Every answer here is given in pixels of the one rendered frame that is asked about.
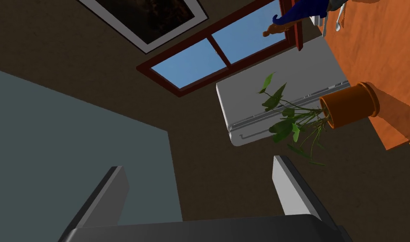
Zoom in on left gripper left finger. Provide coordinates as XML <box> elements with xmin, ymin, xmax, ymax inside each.
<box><xmin>61</xmin><ymin>166</ymin><xmax>130</xmax><ymax>236</ymax></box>

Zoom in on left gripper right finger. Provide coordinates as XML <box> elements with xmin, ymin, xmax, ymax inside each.
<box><xmin>272</xmin><ymin>155</ymin><xmax>338</xmax><ymax>226</ymax></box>

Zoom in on potted green plant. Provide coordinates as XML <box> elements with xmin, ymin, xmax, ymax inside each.
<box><xmin>257</xmin><ymin>72</ymin><xmax>381</xmax><ymax>167</ymax></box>

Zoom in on red-framed window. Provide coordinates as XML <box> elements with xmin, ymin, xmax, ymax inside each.
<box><xmin>136</xmin><ymin>0</ymin><xmax>304</xmax><ymax>98</ymax></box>

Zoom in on blue vase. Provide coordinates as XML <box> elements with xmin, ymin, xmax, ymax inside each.
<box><xmin>272</xmin><ymin>0</ymin><xmax>330</xmax><ymax>26</ymax></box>

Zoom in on silver spoon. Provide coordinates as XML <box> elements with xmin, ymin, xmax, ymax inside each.
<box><xmin>335</xmin><ymin>4</ymin><xmax>346</xmax><ymax>32</ymax></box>

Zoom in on white-framed dark picture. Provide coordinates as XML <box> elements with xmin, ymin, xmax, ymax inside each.
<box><xmin>78</xmin><ymin>0</ymin><xmax>209</xmax><ymax>55</ymax></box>

